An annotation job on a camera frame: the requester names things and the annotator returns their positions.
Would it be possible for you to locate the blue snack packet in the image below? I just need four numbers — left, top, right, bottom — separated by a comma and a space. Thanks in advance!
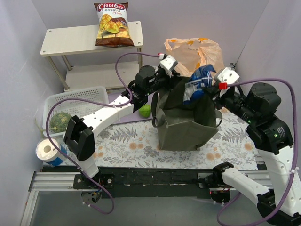
183, 64, 216, 105

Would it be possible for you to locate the orange plastic grocery bag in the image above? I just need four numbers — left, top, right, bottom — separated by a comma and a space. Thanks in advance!
164, 38, 224, 77

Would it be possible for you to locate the green canvas tote bag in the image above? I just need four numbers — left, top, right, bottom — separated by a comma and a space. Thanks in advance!
151, 77, 222, 151

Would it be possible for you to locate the cassava chips bag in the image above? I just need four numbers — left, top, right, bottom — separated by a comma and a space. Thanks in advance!
94, 2, 134, 47

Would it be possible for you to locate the green melon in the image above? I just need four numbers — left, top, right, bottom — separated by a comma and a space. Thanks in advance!
49, 112, 72, 133

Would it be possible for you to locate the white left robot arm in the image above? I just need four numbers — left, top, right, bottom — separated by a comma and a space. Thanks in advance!
63, 66, 181, 188

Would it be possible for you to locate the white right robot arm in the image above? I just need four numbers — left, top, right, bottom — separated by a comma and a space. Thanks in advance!
204, 82, 301, 226

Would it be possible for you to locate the purple plastic tray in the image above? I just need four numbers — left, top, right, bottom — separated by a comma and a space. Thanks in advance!
107, 89, 152, 125

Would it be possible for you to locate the floral patterned table mat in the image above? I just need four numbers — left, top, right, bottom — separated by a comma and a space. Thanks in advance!
93, 108, 258, 170

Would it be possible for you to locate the white perforated plastic basket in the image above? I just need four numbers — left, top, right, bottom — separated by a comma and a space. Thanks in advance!
42, 86, 109, 137

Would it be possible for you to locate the white two-tier shelf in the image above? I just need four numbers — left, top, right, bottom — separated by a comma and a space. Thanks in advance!
40, 21, 143, 91

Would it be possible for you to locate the white paper towel roll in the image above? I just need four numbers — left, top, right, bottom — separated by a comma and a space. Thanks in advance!
35, 139, 66, 167

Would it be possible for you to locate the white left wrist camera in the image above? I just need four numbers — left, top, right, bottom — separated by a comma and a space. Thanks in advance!
158, 53, 178, 77

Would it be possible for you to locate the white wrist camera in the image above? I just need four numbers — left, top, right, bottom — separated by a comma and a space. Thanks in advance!
158, 53, 178, 77
214, 67, 240, 90

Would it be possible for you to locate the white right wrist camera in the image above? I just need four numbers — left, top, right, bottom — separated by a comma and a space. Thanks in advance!
214, 67, 240, 90

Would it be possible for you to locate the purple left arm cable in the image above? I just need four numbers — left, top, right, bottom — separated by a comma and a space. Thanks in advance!
46, 52, 165, 215

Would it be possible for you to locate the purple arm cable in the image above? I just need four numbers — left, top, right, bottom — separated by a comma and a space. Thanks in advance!
216, 78, 299, 226
46, 52, 165, 215

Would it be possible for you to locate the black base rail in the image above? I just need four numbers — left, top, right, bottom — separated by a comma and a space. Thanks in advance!
40, 166, 238, 203

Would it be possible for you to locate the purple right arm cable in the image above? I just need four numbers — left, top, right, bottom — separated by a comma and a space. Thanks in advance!
216, 78, 299, 226

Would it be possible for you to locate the aluminium frame rail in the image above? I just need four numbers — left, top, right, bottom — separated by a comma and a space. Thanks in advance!
20, 171, 83, 226

